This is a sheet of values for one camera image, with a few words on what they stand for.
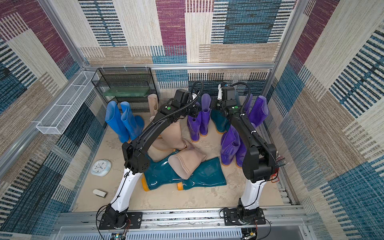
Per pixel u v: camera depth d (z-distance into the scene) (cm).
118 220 65
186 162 77
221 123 97
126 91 93
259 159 49
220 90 79
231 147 73
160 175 79
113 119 82
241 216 66
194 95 71
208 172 90
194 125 89
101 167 88
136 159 55
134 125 96
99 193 79
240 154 83
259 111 88
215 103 78
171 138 84
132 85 107
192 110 77
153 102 93
